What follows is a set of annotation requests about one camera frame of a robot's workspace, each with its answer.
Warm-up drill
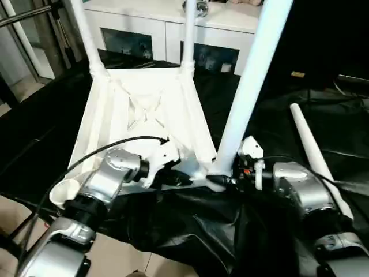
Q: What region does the white plastic table top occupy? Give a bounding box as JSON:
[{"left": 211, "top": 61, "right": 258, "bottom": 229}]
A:
[{"left": 48, "top": 66, "right": 228, "bottom": 211}]

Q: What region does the white plastic table leg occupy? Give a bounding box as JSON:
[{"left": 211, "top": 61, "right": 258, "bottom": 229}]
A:
[
  {"left": 180, "top": 0, "right": 197, "bottom": 74},
  {"left": 207, "top": 0, "right": 295, "bottom": 177},
  {"left": 70, "top": 0, "right": 110, "bottom": 78},
  {"left": 289, "top": 103, "right": 355, "bottom": 223}
]

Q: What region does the black work mat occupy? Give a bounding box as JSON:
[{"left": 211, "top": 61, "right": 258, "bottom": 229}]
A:
[{"left": 0, "top": 47, "right": 369, "bottom": 277}]

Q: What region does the black backdrop cloth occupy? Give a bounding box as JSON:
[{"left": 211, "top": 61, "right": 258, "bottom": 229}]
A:
[{"left": 259, "top": 0, "right": 369, "bottom": 93}]

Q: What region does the white glass-door sideboard cabinet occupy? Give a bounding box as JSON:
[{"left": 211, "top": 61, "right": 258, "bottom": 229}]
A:
[{"left": 83, "top": 0, "right": 260, "bottom": 76}]

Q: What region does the grey crumpled bag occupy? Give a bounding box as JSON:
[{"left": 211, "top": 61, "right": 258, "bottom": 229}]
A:
[{"left": 183, "top": 0, "right": 210, "bottom": 18}]

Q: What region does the pink plush toy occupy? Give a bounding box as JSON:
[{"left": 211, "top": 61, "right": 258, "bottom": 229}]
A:
[{"left": 227, "top": 0, "right": 262, "bottom": 6}]

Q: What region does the grey metal rack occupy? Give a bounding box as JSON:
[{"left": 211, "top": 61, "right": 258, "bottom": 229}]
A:
[{"left": 0, "top": 0, "right": 90, "bottom": 99}]

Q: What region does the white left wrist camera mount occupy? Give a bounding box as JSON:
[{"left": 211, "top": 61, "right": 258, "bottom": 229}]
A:
[{"left": 141, "top": 137, "right": 184, "bottom": 190}]

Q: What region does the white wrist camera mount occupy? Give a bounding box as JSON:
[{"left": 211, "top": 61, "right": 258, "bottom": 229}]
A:
[
  {"left": 239, "top": 135, "right": 266, "bottom": 191},
  {"left": 141, "top": 137, "right": 184, "bottom": 190}
]

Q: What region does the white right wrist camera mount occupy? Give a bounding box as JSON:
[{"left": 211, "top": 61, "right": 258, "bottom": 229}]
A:
[{"left": 239, "top": 135, "right": 266, "bottom": 191}]

